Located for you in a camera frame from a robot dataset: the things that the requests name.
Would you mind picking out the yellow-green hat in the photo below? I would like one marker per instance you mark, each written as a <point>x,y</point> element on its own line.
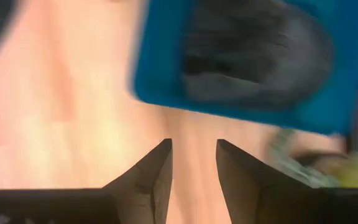
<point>357,172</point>

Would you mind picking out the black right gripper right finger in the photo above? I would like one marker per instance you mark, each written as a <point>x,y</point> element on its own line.
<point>253,193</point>

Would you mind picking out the blue plastic bin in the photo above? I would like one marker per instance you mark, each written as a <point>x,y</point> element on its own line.
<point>337,62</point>

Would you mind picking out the green patterned hat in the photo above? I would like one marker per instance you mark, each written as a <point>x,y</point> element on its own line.
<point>291,168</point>

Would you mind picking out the dark grey hat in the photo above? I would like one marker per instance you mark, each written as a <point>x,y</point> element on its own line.
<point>247,46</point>

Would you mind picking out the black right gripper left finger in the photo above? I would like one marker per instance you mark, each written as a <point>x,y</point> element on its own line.
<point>148,183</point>

